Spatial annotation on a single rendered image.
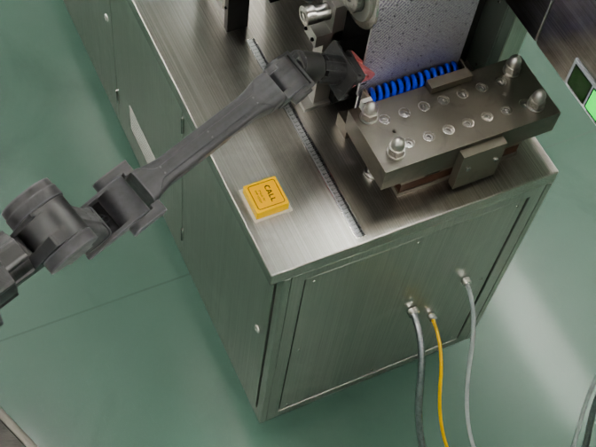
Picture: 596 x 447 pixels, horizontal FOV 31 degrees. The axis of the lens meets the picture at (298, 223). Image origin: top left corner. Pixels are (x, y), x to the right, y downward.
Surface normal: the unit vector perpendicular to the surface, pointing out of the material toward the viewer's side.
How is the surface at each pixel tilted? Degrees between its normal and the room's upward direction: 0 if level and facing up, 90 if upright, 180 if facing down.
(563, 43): 90
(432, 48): 90
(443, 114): 0
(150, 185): 21
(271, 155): 0
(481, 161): 90
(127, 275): 0
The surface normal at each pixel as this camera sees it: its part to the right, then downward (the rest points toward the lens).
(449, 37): 0.42, 0.79
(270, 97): 0.31, -0.25
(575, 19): -0.90, 0.32
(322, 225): 0.09, -0.52
